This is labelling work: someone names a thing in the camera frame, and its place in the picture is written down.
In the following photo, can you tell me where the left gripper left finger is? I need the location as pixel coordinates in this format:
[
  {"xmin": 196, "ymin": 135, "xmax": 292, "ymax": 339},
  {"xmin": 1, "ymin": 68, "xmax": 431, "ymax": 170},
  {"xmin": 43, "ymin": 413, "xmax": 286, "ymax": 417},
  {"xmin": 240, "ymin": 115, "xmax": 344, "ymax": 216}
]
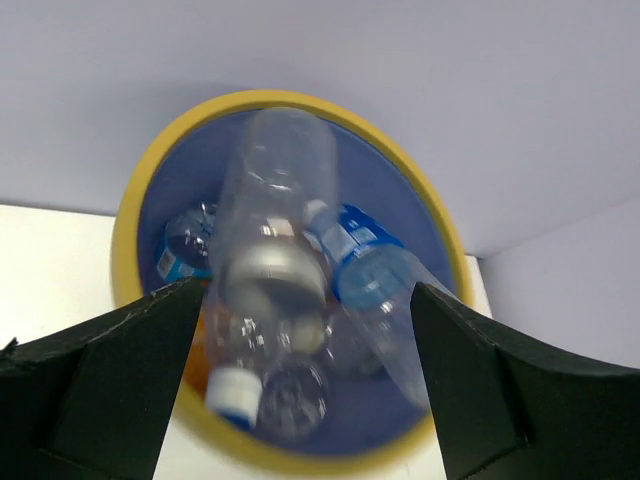
[{"xmin": 1, "ymin": 279, "xmax": 204, "ymax": 479}]

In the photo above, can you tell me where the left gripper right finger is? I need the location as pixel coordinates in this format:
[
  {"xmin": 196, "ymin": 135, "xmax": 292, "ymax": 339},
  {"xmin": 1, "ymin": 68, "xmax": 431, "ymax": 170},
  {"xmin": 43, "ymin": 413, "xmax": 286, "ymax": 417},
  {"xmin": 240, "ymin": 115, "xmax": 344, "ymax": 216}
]
[{"xmin": 411, "ymin": 284, "xmax": 639, "ymax": 479}]

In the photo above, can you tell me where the orange label long bottle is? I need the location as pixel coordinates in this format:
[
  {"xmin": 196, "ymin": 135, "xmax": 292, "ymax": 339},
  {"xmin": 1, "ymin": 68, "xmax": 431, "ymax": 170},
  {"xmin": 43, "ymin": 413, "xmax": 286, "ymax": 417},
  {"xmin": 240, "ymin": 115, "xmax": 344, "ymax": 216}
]
[{"xmin": 183, "ymin": 305, "xmax": 232, "ymax": 399}]

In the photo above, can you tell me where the short clear wide bottle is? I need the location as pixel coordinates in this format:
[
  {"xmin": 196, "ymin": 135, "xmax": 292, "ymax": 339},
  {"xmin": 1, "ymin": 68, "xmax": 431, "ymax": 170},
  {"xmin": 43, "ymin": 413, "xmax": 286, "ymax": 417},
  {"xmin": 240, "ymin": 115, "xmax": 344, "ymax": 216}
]
[{"xmin": 290, "ymin": 307, "xmax": 384, "ymax": 378}]

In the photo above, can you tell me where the colourful label bottle blue cap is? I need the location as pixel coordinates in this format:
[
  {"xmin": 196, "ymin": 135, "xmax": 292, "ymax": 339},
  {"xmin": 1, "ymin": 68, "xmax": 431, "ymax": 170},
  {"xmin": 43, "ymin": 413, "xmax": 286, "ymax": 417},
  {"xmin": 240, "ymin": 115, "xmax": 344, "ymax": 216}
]
[{"xmin": 155, "ymin": 202, "xmax": 217, "ymax": 283}]

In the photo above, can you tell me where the clear crushed bottle white cap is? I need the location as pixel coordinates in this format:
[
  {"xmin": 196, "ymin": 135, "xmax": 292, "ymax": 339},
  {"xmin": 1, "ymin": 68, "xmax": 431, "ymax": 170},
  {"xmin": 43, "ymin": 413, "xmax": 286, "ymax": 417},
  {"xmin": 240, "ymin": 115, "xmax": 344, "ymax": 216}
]
[{"xmin": 204, "ymin": 306, "xmax": 329, "ymax": 441}]

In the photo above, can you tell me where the blue label clear bottle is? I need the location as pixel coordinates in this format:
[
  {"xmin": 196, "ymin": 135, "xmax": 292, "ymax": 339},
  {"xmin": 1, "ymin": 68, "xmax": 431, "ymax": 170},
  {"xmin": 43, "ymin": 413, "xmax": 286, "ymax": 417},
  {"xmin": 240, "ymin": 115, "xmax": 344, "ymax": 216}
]
[{"xmin": 304, "ymin": 199, "xmax": 453, "ymax": 410}]

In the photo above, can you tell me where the blue bin with yellow rim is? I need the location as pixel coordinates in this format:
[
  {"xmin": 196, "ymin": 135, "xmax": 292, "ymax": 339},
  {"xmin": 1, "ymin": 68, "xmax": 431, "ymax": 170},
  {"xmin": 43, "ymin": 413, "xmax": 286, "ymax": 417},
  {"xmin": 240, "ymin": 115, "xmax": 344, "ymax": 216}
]
[{"xmin": 111, "ymin": 89, "xmax": 484, "ymax": 479}]

